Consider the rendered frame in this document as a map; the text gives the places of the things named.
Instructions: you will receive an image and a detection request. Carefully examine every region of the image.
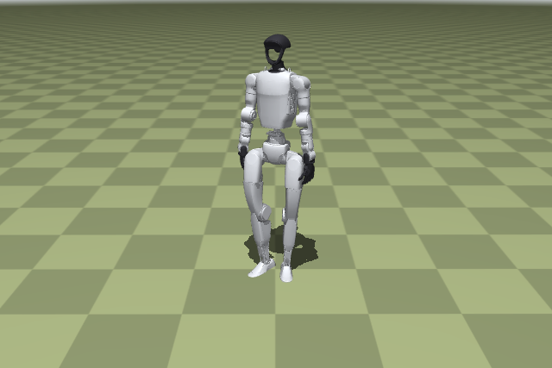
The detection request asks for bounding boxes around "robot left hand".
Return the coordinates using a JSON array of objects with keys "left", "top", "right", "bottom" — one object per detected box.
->
[{"left": 298, "top": 153, "right": 315, "bottom": 184}]

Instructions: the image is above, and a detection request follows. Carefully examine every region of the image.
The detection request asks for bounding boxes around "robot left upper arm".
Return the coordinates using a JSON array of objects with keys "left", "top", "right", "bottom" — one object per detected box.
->
[{"left": 291, "top": 75, "right": 311, "bottom": 128}]

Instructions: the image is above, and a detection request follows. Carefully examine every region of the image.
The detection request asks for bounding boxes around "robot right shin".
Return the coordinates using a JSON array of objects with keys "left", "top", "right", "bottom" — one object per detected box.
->
[{"left": 251, "top": 212, "right": 271, "bottom": 265}]

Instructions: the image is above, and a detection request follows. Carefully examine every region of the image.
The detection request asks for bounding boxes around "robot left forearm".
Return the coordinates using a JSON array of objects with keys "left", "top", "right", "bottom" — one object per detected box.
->
[{"left": 299, "top": 115, "right": 316, "bottom": 161}]

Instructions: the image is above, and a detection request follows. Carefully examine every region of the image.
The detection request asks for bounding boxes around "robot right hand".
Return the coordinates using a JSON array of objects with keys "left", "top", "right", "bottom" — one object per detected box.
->
[{"left": 238, "top": 146, "right": 248, "bottom": 170}]

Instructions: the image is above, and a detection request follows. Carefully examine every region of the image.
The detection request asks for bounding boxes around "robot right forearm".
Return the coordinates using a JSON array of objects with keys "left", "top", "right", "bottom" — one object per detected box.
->
[{"left": 237, "top": 113, "right": 253, "bottom": 152}]

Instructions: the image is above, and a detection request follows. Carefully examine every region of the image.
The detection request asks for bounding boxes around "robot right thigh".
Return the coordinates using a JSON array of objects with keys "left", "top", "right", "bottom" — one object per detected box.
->
[{"left": 243, "top": 148, "right": 272, "bottom": 221}]

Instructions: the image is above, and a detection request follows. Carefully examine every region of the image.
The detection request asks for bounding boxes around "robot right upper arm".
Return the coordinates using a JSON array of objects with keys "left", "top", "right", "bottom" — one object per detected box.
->
[{"left": 241, "top": 73, "right": 258, "bottom": 122}]

